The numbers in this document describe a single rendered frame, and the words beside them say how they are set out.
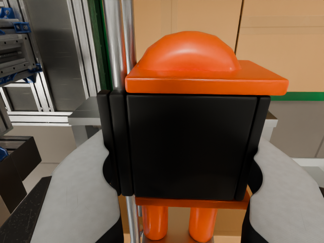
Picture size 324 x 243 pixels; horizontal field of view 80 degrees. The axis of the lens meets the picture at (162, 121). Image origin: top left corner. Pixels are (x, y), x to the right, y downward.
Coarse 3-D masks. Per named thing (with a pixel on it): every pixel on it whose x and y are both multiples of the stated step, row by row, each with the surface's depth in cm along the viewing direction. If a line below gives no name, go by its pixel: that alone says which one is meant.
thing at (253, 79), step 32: (256, 64) 11; (128, 96) 9; (160, 96) 9; (192, 96) 9; (224, 96) 9; (256, 96) 9; (160, 128) 10; (192, 128) 10; (224, 128) 10; (256, 128) 10; (160, 160) 11; (192, 160) 11; (224, 160) 11; (160, 192) 12; (192, 192) 12; (224, 192) 12
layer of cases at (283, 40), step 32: (160, 0) 55; (192, 0) 55; (224, 0) 54; (256, 0) 54; (288, 0) 54; (320, 0) 53; (160, 32) 59; (224, 32) 58; (256, 32) 58; (288, 32) 57; (320, 32) 57; (288, 64) 61; (320, 64) 61
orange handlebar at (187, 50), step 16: (192, 32) 10; (160, 48) 10; (176, 48) 10; (192, 48) 9; (208, 48) 9; (224, 48) 10; (144, 64) 10; (160, 64) 10; (176, 64) 10; (192, 64) 10; (208, 64) 10; (224, 64) 10; (144, 208) 15; (160, 208) 15; (192, 208) 15; (208, 208) 14; (144, 224) 16; (160, 224) 16; (192, 224) 16; (208, 224) 15; (208, 240) 16
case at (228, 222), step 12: (120, 204) 45; (216, 216) 42; (228, 216) 41; (240, 216) 41; (216, 228) 39; (228, 228) 39; (240, 228) 39; (216, 240) 38; (228, 240) 38; (240, 240) 38
